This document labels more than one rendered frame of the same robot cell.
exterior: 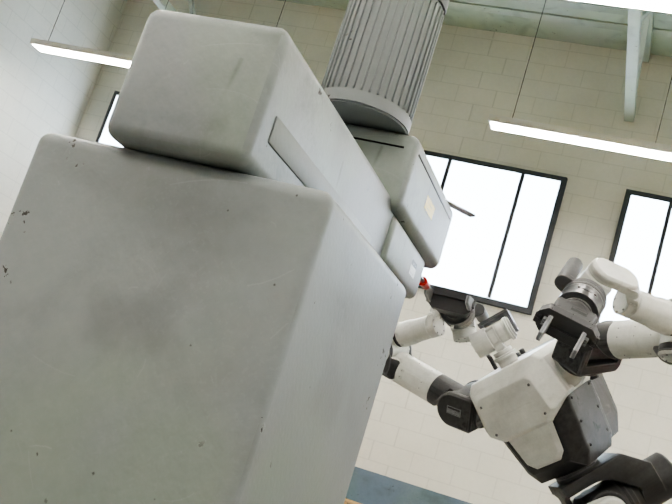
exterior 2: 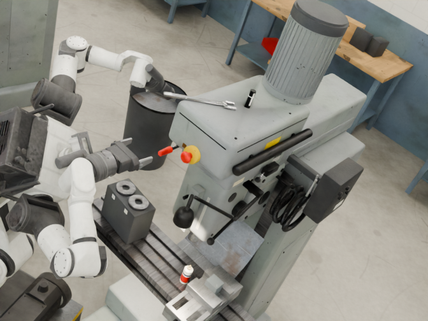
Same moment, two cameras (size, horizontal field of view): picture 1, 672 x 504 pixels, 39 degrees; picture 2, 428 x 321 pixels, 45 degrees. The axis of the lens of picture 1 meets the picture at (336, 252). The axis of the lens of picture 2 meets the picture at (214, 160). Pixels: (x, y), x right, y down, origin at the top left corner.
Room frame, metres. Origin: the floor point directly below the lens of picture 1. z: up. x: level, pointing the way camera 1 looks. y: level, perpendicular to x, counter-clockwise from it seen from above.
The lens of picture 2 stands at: (3.57, 0.16, 2.77)
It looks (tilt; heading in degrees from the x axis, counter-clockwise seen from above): 37 degrees down; 189
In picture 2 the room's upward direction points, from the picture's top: 21 degrees clockwise
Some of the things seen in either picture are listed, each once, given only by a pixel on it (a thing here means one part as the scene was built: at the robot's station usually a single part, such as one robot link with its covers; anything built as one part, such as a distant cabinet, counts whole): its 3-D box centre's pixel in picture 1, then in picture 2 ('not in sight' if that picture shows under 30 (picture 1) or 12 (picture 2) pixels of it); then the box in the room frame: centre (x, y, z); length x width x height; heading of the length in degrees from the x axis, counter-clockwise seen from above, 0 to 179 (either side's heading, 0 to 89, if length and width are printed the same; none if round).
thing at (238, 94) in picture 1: (286, 183); (298, 121); (1.57, 0.12, 1.66); 0.80 x 0.23 x 0.20; 160
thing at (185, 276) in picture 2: not in sight; (186, 272); (2.06, -0.02, 1.01); 0.04 x 0.04 x 0.11
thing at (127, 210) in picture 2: not in sight; (127, 209); (1.93, -0.40, 1.06); 0.22 x 0.12 x 0.20; 64
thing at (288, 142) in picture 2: not in sight; (274, 149); (2.06, 0.10, 1.79); 0.45 x 0.04 x 0.04; 160
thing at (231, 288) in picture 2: not in sight; (205, 297); (2.13, 0.10, 1.01); 0.35 x 0.15 x 0.11; 162
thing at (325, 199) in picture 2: not in sight; (334, 191); (1.87, 0.36, 1.62); 0.20 x 0.09 x 0.21; 160
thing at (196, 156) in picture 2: not in sight; (192, 154); (2.26, -0.13, 1.76); 0.06 x 0.02 x 0.06; 70
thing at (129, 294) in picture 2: not in sight; (171, 292); (2.04, -0.05, 0.82); 0.50 x 0.35 x 0.12; 160
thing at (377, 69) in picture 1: (382, 52); (304, 52); (1.80, 0.03, 2.05); 0.20 x 0.20 x 0.32
